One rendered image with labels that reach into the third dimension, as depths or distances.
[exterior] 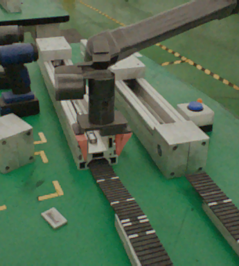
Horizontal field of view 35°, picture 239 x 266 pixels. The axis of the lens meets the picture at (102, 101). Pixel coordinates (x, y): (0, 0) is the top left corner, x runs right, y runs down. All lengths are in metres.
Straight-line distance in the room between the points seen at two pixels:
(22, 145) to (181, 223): 0.41
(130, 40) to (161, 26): 0.08
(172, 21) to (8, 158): 0.49
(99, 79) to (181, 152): 0.26
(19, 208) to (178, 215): 0.33
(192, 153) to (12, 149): 0.42
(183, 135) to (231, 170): 0.15
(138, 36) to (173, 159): 0.29
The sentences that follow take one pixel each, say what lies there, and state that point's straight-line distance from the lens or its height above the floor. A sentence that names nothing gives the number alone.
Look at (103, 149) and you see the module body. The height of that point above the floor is 0.82.
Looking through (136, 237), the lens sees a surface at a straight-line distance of 0.72.
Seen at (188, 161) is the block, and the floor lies 0.82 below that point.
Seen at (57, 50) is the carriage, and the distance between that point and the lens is 1.39.
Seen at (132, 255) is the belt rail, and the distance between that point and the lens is 0.71.
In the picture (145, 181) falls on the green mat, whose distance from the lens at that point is 0.90.
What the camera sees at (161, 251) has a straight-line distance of 0.71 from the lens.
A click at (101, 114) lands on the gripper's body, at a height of 0.95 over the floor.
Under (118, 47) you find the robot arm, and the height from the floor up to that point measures 1.08.
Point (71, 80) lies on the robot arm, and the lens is 0.77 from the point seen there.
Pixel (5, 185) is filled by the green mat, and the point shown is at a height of 0.78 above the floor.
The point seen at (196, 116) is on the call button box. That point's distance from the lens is 1.08.
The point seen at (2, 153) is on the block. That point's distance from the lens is 0.92.
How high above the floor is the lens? 1.32
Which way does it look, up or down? 25 degrees down
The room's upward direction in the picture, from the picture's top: straight up
